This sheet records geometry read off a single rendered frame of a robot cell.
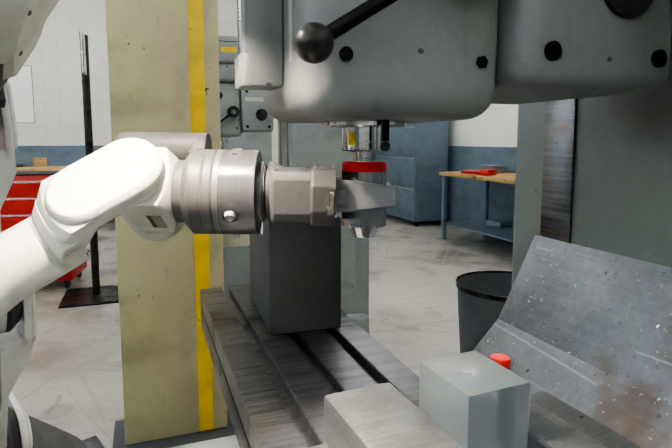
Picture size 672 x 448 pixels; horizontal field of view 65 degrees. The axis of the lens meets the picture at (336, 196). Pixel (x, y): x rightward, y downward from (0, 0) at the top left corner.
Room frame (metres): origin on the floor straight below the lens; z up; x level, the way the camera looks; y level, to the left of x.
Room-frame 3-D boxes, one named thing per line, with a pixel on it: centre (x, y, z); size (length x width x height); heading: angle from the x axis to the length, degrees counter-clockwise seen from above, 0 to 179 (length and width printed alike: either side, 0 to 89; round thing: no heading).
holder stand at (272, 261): (0.93, 0.08, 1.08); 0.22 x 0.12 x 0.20; 17
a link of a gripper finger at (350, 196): (0.52, -0.03, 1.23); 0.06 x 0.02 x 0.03; 91
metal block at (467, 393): (0.36, -0.10, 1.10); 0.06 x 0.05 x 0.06; 23
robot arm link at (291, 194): (0.55, 0.06, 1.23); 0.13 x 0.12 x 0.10; 1
